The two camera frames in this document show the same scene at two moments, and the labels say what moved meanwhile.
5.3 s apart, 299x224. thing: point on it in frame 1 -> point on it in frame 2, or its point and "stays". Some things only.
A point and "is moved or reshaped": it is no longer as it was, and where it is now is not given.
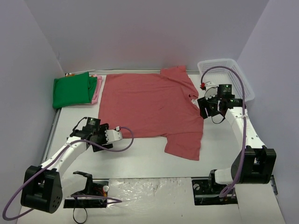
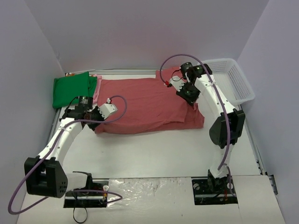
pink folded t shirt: x=97 y=88 stays
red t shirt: x=154 y=105 is moved or reshaped
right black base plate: x=207 y=192 stays
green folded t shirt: x=74 y=90 stays
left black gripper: x=98 y=144 -> x=94 y=123
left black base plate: x=100 y=187 stays
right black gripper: x=203 y=108 -> x=188 y=94
